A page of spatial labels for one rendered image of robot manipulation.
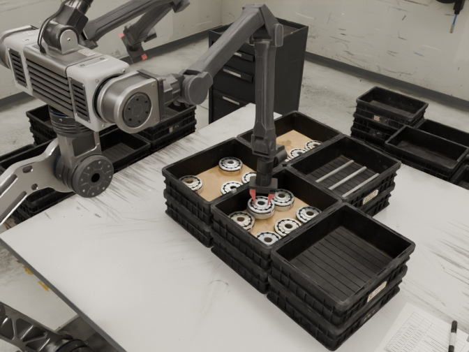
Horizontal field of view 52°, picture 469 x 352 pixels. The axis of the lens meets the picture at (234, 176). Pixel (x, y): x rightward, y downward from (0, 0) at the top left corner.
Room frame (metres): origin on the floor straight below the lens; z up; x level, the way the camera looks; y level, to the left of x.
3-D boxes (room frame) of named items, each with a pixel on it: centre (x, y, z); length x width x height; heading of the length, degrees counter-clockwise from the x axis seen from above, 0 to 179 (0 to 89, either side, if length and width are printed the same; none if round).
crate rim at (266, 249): (1.35, -0.16, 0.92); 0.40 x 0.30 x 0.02; 134
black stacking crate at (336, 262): (1.14, -0.37, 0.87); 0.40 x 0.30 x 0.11; 134
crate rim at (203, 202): (1.57, 0.05, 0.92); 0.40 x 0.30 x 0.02; 134
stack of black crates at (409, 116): (2.94, -1.04, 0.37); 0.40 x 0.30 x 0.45; 51
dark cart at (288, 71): (3.40, -0.14, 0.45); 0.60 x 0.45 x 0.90; 141
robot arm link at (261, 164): (1.41, -0.11, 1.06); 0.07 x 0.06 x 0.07; 141
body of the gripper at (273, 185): (1.41, -0.11, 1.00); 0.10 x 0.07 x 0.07; 87
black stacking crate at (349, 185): (1.63, -0.45, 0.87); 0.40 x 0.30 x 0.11; 134
